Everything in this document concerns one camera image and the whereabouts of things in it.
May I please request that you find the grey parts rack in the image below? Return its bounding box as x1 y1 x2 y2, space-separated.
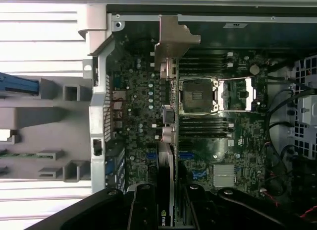
0 71 94 183

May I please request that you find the metal socket cover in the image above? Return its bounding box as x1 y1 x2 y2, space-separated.
217 76 257 112

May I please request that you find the open dark grey PC case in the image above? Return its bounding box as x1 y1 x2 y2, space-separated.
89 4 317 230

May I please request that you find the metal disk bay cage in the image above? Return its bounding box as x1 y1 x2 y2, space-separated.
292 54 317 161

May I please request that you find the hard disk in blue caddy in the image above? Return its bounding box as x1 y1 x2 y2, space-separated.
0 72 39 97

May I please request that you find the green RAM stick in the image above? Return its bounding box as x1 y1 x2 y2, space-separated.
0 152 54 159

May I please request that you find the silver chipset heatsink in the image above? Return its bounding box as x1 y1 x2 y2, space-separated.
212 164 235 187

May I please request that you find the CPU socket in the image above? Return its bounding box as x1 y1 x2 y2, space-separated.
179 78 218 114

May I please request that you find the green motherboard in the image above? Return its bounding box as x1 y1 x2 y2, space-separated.
106 34 270 198

